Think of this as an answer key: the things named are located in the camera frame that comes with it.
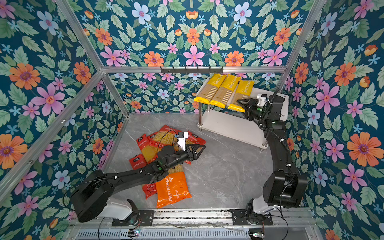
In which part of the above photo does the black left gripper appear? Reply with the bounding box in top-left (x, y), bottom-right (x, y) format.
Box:
top-left (165, 141), bottom-right (206, 171)

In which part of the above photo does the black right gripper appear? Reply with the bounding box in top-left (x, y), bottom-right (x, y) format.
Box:
top-left (238, 98), bottom-right (270, 123)

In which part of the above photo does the yellow spaghetti bag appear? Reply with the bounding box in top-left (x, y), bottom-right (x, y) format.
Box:
top-left (228, 80), bottom-right (255, 113)
top-left (209, 75), bottom-right (241, 109)
top-left (194, 74), bottom-right (227, 105)

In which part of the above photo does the red spaghetti bag front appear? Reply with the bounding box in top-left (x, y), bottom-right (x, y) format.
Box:
top-left (136, 134), bottom-right (158, 164)

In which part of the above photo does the red spaghetti bag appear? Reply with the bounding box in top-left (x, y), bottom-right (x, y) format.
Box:
top-left (136, 134), bottom-right (158, 164)
top-left (128, 153), bottom-right (160, 200)

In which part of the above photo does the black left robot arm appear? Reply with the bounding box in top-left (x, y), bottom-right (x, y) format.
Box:
top-left (70, 144), bottom-right (206, 223)

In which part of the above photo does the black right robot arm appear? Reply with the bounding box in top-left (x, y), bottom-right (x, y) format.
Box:
top-left (237, 94), bottom-right (308, 225)

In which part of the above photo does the red fusilli pasta bag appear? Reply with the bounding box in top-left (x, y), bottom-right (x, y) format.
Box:
top-left (149, 125), bottom-right (181, 151)

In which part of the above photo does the orange macaroni pasta bag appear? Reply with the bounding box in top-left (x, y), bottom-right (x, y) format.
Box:
top-left (156, 166), bottom-right (192, 209)

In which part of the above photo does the red spaghetti bag behind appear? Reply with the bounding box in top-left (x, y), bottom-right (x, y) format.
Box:
top-left (128, 153), bottom-right (160, 200)

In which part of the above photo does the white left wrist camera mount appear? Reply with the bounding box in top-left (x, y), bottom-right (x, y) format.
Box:
top-left (176, 132), bottom-right (189, 151)

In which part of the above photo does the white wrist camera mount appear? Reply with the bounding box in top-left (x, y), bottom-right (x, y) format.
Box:
top-left (257, 94), bottom-right (269, 108)
top-left (176, 132), bottom-right (189, 151)

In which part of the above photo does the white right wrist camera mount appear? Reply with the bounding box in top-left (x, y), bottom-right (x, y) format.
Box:
top-left (257, 94), bottom-right (269, 108)

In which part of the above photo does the black hook rail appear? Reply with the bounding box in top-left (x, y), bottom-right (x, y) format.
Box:
top-left (160, 67), bottom-right (224, 74)

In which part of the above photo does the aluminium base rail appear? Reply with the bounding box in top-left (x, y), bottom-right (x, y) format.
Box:
top-left (63, 208), bottom-right (323, 240)

